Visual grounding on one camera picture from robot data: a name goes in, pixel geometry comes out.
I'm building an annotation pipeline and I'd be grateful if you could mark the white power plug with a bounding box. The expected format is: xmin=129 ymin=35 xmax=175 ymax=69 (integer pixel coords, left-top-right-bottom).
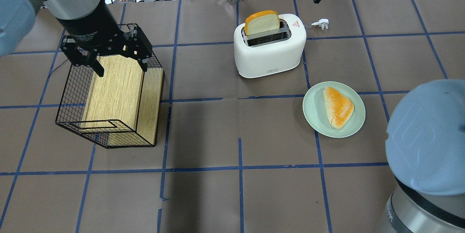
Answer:
xmin=304 ymin=18 xmax=330 ymax=30

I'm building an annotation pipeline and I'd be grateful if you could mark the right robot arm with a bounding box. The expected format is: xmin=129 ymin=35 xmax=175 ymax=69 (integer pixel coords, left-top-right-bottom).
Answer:
xmin=299 ymin=0 xmax=464 ymax=233

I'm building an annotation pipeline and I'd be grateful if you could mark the light green plate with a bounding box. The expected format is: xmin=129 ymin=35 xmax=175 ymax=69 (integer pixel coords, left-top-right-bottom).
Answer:
xmin=303 ymin=81 xmax=366 ymax=138

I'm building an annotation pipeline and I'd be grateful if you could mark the white toaster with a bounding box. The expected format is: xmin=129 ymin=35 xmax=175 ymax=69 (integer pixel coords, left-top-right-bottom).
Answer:
xmin=234 ymin=14 xmax=307 ymax=78

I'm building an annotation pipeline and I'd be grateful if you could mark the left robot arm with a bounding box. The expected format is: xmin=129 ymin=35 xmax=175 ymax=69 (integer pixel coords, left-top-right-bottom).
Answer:
xmin=0 ymin=0 xmax=154 ymax=77

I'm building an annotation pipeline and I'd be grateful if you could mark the triangular bread on plate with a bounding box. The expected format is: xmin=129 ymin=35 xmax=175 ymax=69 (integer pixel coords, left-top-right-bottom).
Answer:
xmin=323 ymin=86 xmax=355 ymax=129

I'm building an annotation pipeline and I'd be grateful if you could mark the wooden board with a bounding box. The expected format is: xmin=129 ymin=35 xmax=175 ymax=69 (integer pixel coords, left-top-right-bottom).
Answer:
xmin=80 ymin=56 xmax=164 ymax=148

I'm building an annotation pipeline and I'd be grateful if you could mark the toast slice in toaster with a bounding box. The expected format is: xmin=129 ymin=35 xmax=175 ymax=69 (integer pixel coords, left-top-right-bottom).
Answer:
xmin=244 ymin=10 xmax=280 ymax=36

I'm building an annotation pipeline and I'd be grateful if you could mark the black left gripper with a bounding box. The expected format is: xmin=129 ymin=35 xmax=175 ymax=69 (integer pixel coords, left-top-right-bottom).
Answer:
xmin=60 ymin=24 xmax=152 ymax=77

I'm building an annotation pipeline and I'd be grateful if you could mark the black wire basket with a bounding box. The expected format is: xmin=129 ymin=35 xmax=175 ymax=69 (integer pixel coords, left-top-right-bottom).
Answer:
xmin=55 ymin=65 xmax=156 ymax=148

